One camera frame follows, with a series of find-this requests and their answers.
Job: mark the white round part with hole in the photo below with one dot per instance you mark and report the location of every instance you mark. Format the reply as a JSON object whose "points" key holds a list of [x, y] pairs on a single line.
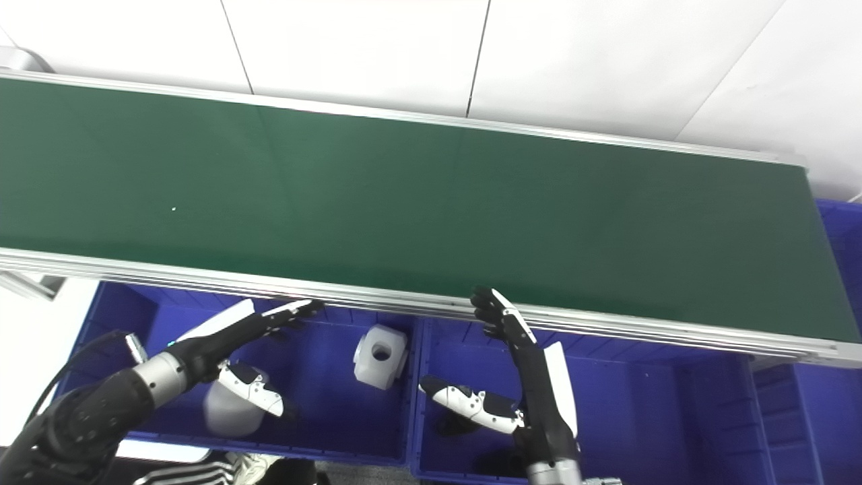
{"points": [[229, 412]]}

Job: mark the white sneaker shoe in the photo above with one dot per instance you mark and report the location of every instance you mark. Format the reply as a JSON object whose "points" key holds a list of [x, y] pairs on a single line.
{"points": [[254, 466]]}

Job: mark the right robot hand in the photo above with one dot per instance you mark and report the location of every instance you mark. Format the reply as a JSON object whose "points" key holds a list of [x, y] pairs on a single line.
{"points": [[542, 404]]}

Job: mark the black white striped cloth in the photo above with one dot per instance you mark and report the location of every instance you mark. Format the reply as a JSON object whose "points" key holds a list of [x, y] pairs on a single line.
{"points": [[185, 473]]}

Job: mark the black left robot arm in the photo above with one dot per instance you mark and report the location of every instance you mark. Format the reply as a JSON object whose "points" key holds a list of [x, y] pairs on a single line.
{"points": [[87, 417]]}

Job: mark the white blocky part with hole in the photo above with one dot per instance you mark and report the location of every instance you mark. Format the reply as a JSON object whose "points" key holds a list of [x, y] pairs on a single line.
{"points": [[380, 357]]}

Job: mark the grey conveyor end cap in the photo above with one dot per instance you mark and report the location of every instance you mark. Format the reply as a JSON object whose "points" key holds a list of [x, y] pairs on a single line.
{"points": [[23, 59]]}

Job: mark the green conveyor belt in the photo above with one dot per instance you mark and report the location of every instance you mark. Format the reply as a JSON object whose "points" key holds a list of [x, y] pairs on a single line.
{"points": [[417, 209], [377, 298]]}

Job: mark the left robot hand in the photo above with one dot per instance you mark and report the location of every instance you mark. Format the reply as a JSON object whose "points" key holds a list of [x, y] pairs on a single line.
{"points": [[215, 343]]}

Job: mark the blue plastic bin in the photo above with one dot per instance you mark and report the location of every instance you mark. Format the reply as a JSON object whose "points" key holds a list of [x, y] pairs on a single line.
{"points": [[633, 411], [825, 417], [323, 411]]}

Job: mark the aluminium conveyor support leg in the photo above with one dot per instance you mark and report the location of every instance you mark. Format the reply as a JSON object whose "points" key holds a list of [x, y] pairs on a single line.
{"points": [[30, 284]]}

